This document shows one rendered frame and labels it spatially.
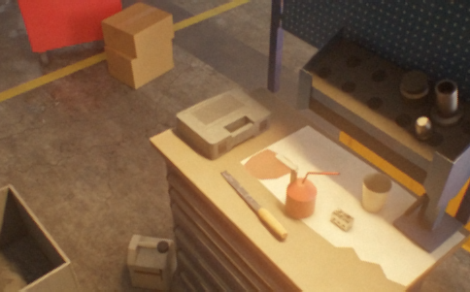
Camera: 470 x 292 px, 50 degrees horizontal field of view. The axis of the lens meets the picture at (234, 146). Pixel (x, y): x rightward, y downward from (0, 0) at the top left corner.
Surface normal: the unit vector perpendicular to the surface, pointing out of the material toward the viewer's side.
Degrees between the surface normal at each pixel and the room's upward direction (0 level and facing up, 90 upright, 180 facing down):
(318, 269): 0
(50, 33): 90
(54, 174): 0
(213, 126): 0
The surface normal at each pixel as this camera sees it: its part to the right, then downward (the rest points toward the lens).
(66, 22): 0.39, 0.61
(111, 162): 0.00, -0.75
